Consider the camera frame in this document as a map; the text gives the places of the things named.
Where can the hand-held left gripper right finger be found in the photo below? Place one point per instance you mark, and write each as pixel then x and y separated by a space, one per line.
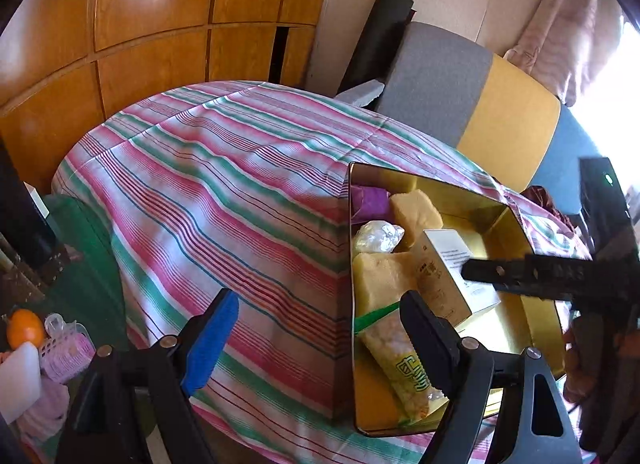
pixel 430 339

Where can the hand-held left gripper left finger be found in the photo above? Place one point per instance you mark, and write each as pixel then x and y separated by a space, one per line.
pixel 212 339

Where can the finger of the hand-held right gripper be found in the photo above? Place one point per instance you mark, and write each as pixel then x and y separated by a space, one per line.
pixel 525 274

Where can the yellow green snack packet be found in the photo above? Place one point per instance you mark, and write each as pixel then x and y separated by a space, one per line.
pixel 395 349

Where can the gold tin box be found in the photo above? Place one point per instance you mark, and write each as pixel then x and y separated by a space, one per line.
pixel 530 314

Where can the white carton box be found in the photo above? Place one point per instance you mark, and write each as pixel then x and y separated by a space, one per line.
pixel 450 264

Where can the yellow sponge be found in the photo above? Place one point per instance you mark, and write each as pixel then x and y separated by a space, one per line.
pixel 415 216
pixel 380 279

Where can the clear plastic-wrapped ball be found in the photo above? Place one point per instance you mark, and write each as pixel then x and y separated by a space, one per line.
pixel 377 236

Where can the purple packet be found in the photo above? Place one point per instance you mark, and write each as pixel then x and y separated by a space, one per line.
pixel 370 201

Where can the person's right hand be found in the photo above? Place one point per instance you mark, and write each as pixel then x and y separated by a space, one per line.
pixel 576 369

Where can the dark red cloth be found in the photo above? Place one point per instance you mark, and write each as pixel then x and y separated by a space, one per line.
pixel 542 196

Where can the grey yellow blue chair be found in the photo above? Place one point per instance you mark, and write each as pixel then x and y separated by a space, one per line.
pixel 505 114

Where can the pink hair roller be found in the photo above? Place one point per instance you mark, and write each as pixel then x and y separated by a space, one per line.
pixel 65 356

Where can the green glass side table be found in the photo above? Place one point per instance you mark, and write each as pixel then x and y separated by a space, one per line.
pixel 90 254

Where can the clear plastic hair roller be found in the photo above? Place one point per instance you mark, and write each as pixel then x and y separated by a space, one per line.
pixel 56 324

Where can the striped tablecloth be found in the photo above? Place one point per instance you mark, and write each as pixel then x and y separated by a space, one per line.
pixel 225 169

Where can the pink patterned curtain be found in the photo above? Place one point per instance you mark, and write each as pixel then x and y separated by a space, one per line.
pixel 565 34

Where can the pale pink cloth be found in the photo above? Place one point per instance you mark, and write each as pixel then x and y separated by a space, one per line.
pixel 47 409

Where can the orange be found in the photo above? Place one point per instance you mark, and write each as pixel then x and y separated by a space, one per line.
pixel 25 328

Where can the white plastic case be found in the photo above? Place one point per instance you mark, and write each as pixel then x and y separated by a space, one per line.
pixel 20 379

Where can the black cylinder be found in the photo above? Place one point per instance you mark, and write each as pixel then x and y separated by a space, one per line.
pixel 20 224

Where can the black rolled mat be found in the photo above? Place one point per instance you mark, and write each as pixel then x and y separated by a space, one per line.
pixel 380 39

